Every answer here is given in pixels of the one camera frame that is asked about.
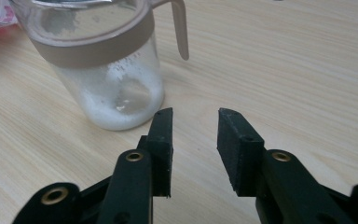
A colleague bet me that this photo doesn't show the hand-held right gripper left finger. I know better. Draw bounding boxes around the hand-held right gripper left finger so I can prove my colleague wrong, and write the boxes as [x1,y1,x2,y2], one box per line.
[96,107,174,224]

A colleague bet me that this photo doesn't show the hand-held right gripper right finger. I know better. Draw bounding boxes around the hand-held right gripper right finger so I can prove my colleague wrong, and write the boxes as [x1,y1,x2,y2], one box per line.
[217,107,355,224]

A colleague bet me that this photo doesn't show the clear jar with beige collar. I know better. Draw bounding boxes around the clear jar with beige collar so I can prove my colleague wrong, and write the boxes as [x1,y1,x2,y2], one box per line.
[8,0,190,132]

